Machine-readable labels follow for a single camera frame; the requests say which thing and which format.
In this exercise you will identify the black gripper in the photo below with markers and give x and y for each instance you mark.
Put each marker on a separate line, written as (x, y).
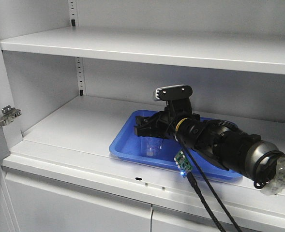
(184, 129)

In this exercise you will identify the clear glass beaker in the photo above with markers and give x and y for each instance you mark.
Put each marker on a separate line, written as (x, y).
(151, 146)

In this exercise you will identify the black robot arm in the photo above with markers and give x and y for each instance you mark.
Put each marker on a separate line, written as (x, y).
(222, 144)

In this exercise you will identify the grey metal cabinet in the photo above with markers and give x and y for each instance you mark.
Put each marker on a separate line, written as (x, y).
(59, 175)

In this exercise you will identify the grey upper cabinet shelf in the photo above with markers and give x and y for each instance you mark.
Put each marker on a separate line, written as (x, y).
(265, 54)

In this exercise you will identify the blue plastic tray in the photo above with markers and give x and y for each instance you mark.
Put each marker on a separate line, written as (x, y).
(127, 146)

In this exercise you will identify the green circuit board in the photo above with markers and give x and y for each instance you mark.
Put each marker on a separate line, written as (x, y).
(182, 163)

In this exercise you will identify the steel door hinge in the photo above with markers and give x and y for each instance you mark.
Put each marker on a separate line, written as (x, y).
(8, 115)

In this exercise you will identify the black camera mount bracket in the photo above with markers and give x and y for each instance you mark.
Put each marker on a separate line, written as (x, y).
(179, 107)

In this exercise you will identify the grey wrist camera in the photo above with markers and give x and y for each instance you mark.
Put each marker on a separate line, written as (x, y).
(170, 93)

